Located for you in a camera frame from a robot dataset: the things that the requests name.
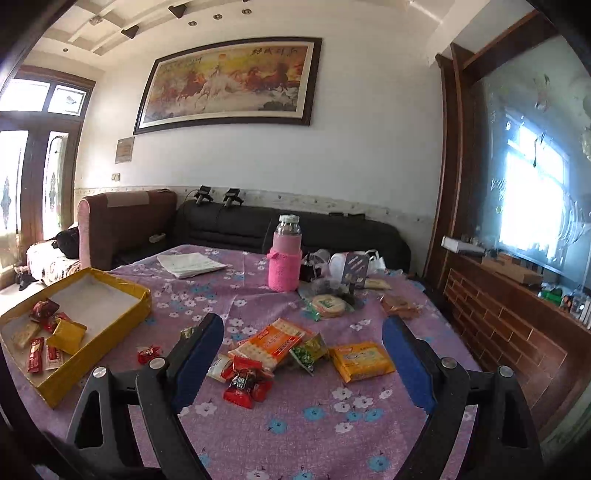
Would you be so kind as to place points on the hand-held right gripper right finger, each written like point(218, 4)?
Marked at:
point(408, 364)

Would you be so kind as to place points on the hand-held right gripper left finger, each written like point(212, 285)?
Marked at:
point(198, 364)

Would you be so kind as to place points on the white beige snack packet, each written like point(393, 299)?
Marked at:
point(219, 368)

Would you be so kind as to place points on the green gold snack packet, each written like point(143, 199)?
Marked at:
point(187, 333)

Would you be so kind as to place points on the red and black candy packet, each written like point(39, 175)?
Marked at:
point(240, 381)

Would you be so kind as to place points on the orange biscuit packet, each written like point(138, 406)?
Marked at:
point(362, 362)

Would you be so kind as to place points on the small red candy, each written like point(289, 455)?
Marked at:
point(150, 355)

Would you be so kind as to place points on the long orange cracker packet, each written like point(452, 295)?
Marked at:
point(277, 344)

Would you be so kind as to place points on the green pea snack packet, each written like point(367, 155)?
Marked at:
point(308, 353)

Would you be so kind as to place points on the yellow cardboard box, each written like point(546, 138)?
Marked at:
point(101, 300)

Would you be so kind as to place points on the golden yellow snack packet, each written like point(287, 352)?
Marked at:
point(67, 336)

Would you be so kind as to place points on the dark red leaf-print packet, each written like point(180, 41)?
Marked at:
point(57, 322)

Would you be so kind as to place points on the red packet white script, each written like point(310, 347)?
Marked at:
point(44, 310)

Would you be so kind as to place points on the brown snack packet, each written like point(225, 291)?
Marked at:
point(399, 305)

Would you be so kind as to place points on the cream flat packet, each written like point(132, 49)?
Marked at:
point(378, 283)

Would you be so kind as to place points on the round rice cracker packet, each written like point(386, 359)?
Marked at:
point(328, 306)

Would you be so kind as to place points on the white paper booklet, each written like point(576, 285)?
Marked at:
point(191, 264)

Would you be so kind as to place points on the wooden brick-pattern cabinet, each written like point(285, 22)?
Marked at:
point(508, 332)

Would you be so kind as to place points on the black phone stand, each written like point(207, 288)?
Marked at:
point(354, 272)

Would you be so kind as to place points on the white plastic bag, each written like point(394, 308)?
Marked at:
point(374, 261)

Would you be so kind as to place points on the clear bag of dark bits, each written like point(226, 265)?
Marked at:
point(323, 288)

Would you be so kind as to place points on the purple floral tablecloth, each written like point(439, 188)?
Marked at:
point(300, 438)

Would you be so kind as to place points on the white flat device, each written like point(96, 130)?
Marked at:
point(461, 243)

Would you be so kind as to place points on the bottle in pink knitted sleeve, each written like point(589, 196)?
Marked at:
point(285, 263)

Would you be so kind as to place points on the black sofa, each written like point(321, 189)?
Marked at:
point(240, 230)

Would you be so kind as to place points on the brown armchair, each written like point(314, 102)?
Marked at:
point(124, 226)

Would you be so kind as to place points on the black clamp device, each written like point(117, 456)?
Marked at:
point(232, 197)
point(203, 194)

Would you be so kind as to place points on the black bag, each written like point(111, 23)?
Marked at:
point(68, 242)

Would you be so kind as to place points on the floral blanket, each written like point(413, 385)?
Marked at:
point(46, 267)

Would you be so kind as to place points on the large glass panel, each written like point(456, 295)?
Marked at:
point(531, 184)

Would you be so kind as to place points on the wooden glazed door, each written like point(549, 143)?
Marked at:
point(41, 175)

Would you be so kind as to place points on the framed horse painting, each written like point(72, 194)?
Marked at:
point(226, 83)

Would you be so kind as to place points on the small wall plaque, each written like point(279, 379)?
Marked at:
point(123, 149)

